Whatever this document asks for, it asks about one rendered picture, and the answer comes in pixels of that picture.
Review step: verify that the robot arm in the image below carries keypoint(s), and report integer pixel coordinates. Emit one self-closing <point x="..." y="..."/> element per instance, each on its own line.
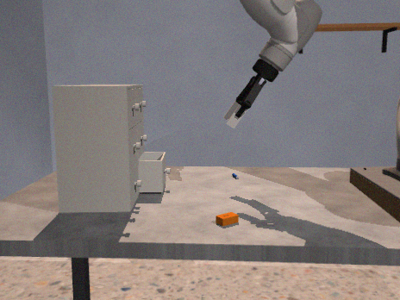
<point x="290" y="27"/>

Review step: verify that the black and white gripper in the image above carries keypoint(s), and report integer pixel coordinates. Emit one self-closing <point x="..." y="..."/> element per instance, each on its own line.
<point x="246" y="98"/>

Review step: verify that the grey chest of drawers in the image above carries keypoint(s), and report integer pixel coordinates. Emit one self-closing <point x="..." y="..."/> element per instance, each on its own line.
<point x="91" y="145"/>

